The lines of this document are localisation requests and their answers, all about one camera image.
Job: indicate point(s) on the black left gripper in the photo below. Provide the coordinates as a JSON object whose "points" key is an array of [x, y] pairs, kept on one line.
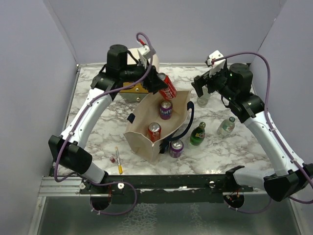
{"points": [[152, 80]]}

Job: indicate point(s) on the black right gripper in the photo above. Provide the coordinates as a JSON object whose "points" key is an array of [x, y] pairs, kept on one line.
{"points": [[200, 81]]}

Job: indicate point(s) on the red cola can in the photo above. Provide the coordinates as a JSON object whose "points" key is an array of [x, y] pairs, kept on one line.
{"points": [[170, 92], [154, 131]]}

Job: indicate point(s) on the purple soda can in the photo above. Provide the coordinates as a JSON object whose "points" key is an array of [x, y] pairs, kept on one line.
{"points": [[165, 110], [176, 148]]}

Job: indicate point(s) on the cream canvas tote bag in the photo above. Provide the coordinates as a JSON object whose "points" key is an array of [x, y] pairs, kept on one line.
{"points": [[146, 112]]}

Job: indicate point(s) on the green glass bottle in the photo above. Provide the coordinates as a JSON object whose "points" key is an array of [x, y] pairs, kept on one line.
{"points": [[198, 134]]}

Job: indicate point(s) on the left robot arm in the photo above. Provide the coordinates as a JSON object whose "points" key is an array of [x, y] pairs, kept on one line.
{"points": [[122, 71]]}

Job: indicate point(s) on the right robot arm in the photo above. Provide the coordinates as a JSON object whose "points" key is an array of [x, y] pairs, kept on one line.
{"points": [[289, 170]]}

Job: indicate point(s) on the round drawer storage box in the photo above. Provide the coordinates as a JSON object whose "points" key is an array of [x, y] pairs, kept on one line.
{"points": [[137, 93]]}

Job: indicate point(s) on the clear plastic bottle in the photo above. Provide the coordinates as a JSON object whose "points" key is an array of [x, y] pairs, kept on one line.
{"points": [[226, 127]]}

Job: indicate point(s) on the yellow capped pen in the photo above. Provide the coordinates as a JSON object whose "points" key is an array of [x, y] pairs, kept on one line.
{"points": [[118, 161]]}

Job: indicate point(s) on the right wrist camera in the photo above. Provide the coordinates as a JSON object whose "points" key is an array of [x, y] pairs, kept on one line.
{"points": [[216, 62]]}

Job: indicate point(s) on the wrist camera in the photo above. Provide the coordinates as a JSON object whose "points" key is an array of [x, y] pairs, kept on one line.
{"points": [[145, 54], [216, 62]]}

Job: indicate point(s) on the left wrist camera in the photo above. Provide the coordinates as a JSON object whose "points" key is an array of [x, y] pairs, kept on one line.
{"points": [[145, 54]]}

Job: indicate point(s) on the black mounting rail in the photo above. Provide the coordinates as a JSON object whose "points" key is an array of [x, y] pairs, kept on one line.
{"points": [[160, 189]]}

